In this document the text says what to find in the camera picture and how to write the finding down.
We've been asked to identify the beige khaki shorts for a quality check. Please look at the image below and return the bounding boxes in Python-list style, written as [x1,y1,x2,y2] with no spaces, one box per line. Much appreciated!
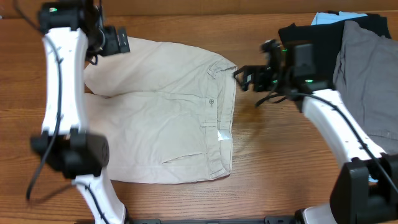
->
[84,38,236,184]

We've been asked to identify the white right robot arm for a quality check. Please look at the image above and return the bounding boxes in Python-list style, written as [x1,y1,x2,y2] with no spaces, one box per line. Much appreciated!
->
[233,40,397,224]

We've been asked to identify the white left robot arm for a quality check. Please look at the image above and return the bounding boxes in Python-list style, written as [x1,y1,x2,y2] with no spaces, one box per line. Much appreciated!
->
[30,1,131,223]

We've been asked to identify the black garment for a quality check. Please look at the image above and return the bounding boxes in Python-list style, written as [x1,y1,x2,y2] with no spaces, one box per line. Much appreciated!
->
[278,14,391,89]

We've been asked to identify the light blue garment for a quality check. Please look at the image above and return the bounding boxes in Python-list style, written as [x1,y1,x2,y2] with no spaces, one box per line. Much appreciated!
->
[311,11,368,26]

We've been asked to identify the grey garment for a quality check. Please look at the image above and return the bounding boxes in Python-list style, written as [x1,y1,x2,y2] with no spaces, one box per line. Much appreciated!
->
[333,21,397,154]

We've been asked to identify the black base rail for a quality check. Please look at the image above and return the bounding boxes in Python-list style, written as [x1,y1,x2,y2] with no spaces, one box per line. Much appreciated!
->
[129,216,302,224]

